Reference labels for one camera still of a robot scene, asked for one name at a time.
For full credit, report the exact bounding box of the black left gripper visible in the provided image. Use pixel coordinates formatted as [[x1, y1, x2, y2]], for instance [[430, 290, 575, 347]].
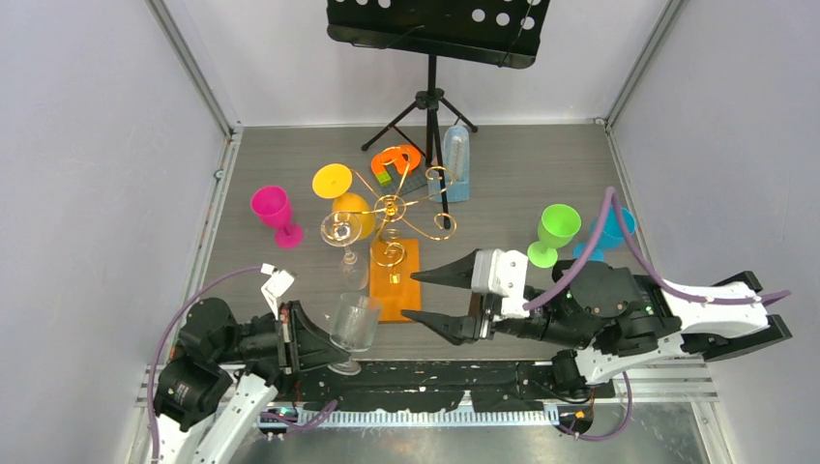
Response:
[[216, 297, 350, 369]]

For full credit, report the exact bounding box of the clear wine glass front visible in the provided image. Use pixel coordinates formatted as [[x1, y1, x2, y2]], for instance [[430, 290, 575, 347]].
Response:
[[329, 293, 383, 376]]

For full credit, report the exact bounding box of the clear wine glass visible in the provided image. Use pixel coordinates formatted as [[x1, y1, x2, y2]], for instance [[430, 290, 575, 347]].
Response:
[[320, 212, 369, 291], [329, 293, 383, 376]]

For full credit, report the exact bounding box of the gold wire wine glass rack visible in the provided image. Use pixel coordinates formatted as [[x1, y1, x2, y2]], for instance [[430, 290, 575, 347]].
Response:
[[345, 143, 459, 325]]

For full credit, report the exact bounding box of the clear wine glass back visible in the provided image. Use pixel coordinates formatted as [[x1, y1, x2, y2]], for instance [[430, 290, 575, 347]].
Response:
[[320, 212, 369, 291]]

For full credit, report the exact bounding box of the green wine glass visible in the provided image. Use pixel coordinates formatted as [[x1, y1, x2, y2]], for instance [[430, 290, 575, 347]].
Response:
[[527, 203, 582, 269]]

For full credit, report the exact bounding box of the pink wine glass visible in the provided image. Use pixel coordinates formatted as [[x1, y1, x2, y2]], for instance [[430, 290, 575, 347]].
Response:
[[250, 186, 304, 248]]

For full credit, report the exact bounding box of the blue wine glass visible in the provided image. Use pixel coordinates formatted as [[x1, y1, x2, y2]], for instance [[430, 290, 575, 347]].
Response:
[[589, 204, 636, 262]]

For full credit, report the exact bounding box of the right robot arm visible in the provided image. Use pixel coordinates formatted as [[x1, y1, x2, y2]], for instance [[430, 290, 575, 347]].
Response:
[[402, 249, 792, 397]]

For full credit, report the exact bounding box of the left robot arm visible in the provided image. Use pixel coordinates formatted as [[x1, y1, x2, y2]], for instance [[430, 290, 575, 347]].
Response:
[[146, 298, 349, 463]]

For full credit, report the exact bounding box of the orange wine glass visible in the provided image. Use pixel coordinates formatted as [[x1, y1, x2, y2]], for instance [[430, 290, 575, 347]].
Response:
[[311, 163, 375, 242]]

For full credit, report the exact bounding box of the grey building plate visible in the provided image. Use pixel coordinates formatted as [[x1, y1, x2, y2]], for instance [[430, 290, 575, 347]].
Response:
[[377, 171, 427, 196]]

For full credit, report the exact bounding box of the black music stand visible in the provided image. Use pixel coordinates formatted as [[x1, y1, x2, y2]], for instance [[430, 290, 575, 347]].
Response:
[[325, 0, 552, 230]]

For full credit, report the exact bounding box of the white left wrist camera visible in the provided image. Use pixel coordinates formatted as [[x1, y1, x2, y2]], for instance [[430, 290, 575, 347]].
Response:
[[260, 263, 296, 320]]

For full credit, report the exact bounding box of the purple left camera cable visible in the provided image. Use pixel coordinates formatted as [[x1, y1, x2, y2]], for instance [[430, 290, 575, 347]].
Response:
[[145, 263, 271, 464]]

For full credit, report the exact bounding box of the purple camera cable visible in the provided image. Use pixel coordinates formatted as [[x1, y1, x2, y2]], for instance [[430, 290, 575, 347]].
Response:
[[145, 263, 271, 464], [523, 187, 792, 313]]

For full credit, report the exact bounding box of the orange ring toy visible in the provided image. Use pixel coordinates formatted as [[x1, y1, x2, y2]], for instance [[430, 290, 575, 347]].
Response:
[[370, 144, 422, 186]]

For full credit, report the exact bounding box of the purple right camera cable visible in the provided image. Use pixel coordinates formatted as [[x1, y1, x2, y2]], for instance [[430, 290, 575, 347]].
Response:
[[523, 187, 792, 313]]

